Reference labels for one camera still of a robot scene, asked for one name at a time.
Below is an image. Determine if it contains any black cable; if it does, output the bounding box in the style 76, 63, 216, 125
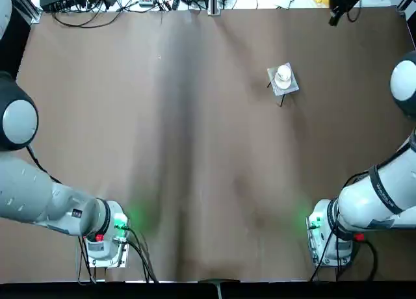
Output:
51, 5, 126, 29
75, 237, 98, 285
124, 226, 160, 284
26, 145, 63, 185
356, 239, 380, 282

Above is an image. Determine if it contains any aluminium profile post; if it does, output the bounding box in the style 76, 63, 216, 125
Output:
207, 0, 224, 16

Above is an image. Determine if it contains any wire gauze with ceramic disc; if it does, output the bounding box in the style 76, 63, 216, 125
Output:
266, 62, 300, 96

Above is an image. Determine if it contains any black metal tripod stand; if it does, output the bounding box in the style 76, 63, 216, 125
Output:
266, 79, 287, 108

